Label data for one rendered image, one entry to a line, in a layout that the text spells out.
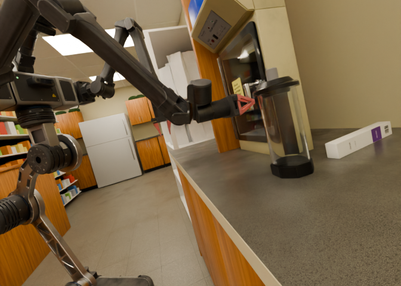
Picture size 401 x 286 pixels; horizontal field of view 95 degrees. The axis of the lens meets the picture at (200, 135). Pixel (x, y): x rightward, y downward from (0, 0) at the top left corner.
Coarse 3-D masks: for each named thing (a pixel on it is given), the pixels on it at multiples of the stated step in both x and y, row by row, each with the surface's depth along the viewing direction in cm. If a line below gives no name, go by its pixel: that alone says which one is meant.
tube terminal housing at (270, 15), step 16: (256, 0) 56; (272, 0) 57; (256, 16) 56; (272, 16) 57; (272, 32) 57; (288, 32) 59; (224, 48) 80; (272, 48) 58; (288, 48) 59; (272, 64) 58; (288, 64) 59; (304, 112) 61; (304, 128) 61; (240, 144) 90; (256, 144) 76
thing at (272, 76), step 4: (272, 68) 45; (276, 68) 45; (268, 72) 46; (272, 72) 45; (276, 72) 45; (268, 76) 46; (272, 76) 45; (276, 76) 45; (284, 76) 43; (288, 76) 44; (268, 80) 46; (272, 80) 43; (276, 80) 43; (280, 80) 42; (284, 80) 42; (288, 80) 42; (260, 84) 46; (264, 84) 44; (268, 84) 43; (272, 84) 43; (260, 88) 45
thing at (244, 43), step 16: (240, 32) 64; (256, 32) 57; (240, 48) 66; (256, 48) 58; (224, 64) 81; (240, 64) 69; (256, 64) 60; (240, 80) 72; (256, 112) 67; (240, 128) 83; (256, 128) 70
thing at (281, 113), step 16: (256, 96) 46; (272, 96) 43; (288, 96) 42; (272, 112) 44; (288, 112) 43; (272, 128) 45; (288, 128) 43; (272, 144) 46; (288, 144) 44; (304, 144) 44; (272, 160) 48; (288, 160) 44; (304, 160) 44
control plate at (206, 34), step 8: (208, 16) 66; (216, 16) 64; (208, 24) 70; (216, 24) 67; (224, 24) 65; (200, 32) 76; (208, 32) 74; (216, 32) 71; (224, 32) 69; (208, 40) 78; (216, 40) 76
